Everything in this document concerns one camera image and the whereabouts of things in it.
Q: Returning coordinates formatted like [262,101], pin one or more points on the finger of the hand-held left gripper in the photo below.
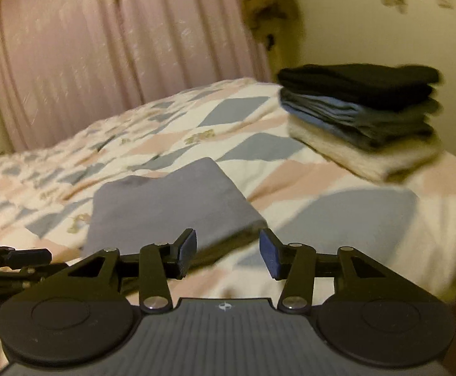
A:
[24,257]
[24,276]

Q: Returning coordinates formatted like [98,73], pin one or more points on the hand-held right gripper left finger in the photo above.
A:
[187,250]

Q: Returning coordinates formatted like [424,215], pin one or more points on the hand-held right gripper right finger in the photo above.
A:
[270,252]

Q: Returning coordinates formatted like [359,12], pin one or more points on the grey purple garment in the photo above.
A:
[165,199]

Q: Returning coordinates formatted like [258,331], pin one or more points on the pink grey checkered quilt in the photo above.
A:
[329,211]

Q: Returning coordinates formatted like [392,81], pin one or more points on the cream folded garment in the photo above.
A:
[373,160]

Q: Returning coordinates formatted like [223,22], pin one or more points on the blue folded garment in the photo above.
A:
[322,113]

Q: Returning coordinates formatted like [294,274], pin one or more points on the dark grey folded garment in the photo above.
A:
[392,129]

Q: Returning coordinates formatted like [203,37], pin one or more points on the black folded garment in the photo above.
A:
[357,80]

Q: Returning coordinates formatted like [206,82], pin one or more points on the pink curtain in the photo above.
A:
[95,47]

